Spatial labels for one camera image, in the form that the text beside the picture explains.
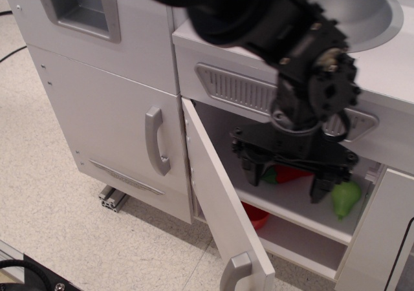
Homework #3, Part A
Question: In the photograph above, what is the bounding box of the red toy chili pepper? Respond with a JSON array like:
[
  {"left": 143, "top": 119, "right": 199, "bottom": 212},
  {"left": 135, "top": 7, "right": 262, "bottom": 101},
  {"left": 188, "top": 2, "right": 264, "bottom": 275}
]
[{"left": 260, "top": 164, "right": 313, "bottom": 184}]

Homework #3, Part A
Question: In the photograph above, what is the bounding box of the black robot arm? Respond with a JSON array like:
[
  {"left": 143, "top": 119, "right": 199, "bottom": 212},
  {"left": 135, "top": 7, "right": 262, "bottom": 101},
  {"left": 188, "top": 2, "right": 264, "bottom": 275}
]
[{"left": 155, "top": 0, "right": 361, "bottom": 203}]

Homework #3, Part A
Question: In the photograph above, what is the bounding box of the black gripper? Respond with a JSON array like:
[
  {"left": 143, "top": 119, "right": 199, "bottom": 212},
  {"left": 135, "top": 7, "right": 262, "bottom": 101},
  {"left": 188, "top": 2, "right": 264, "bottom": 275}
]
[{"left": 231, "top": 123, "right": 358, "bottom": 204}]

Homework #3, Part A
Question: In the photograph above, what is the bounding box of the aluminium extrusion rail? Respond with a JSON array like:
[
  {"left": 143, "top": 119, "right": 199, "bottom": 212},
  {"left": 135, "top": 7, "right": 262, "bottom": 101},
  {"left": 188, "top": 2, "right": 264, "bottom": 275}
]
[{"left": 98, "top": 185, "right": 129, "bottom": 213}]

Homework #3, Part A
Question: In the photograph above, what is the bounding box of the silver fridge door handle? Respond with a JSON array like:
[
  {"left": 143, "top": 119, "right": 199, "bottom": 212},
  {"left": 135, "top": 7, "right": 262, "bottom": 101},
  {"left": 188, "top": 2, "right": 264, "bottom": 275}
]
[{"left": 145, "top": 106, "right": 171, "bottom": 176}]

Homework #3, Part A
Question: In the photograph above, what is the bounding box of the white cabinet door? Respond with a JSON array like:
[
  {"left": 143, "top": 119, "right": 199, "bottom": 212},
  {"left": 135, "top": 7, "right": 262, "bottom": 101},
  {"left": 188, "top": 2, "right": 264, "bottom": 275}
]
[
  {"left": 334, "top": 168, "right": 413, "bottom": 290},
  {"left": 182, "top": 98, "right": 275, "bottom": 290}
]

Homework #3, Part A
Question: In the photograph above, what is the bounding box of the black floor cable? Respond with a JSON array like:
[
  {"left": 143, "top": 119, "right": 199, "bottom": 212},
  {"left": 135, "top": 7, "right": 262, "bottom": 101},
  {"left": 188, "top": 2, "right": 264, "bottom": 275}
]
[{"left": 0, "top": 10, "right": 27, "bottom": 62}]

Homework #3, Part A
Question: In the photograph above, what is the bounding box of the grey vent panel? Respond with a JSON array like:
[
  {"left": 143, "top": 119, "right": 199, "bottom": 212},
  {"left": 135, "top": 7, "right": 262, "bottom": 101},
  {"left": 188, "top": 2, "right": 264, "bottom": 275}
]
[{"left": 195, "top": 63, "right": 379, "bottom": 142}]

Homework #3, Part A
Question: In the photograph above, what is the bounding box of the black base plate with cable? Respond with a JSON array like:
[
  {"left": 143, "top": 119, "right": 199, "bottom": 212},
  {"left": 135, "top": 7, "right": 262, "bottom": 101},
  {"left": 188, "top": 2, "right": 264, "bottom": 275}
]
[{"left": 1, "top": 255, "right": 81, "bottom": 291}]

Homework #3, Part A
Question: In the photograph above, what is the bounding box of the white toy kitchen cabinet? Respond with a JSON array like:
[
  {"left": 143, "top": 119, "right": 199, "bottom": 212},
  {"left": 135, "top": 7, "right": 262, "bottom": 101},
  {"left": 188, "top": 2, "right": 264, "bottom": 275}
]
[{"left": 173, "top": 0, "right": 413, "bottom": 284}]

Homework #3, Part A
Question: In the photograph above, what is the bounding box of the silver toy sink basin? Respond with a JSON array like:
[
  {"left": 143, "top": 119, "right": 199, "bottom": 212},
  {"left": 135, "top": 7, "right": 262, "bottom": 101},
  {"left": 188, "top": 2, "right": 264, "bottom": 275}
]
[{"left": 309, "top": 0, "right": 404, "bottom": 52}]

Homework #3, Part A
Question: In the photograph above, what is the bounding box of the white toy fridge unit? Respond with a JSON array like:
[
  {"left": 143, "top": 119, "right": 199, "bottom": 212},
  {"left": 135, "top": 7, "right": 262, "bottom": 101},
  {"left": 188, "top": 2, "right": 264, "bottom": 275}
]
[{"left": 7, "top": 0, "right": 193, "bottom": 222}]

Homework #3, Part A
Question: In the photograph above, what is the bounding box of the red toy cup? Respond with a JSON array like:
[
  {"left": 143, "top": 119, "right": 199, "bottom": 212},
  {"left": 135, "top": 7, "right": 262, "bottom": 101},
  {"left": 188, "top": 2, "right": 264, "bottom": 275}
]
[{"left": 242, "top": 202, "right": 270, "bottom": 230}]

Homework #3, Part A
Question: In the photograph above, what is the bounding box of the silver fridge emblem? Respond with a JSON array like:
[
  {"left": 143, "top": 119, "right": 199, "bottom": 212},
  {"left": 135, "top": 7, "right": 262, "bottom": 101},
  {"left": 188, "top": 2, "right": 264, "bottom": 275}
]
[{"left": 89, "top": 159, "right": 166, "bottom": 195}]

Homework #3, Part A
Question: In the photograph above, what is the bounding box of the green toy pear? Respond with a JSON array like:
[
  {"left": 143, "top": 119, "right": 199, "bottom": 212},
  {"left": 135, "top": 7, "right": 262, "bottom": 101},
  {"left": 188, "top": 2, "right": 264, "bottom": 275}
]
[{"left": 331, "top": 181, "right": 362, "bottom": 221}]

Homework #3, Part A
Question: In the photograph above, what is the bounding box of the silver ice dispenser recess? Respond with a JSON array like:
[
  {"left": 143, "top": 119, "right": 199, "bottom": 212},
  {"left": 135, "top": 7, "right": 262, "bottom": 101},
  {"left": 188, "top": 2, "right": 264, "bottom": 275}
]
[{"left": 40, "top": 0, "right": 121, "bottom": 43}]

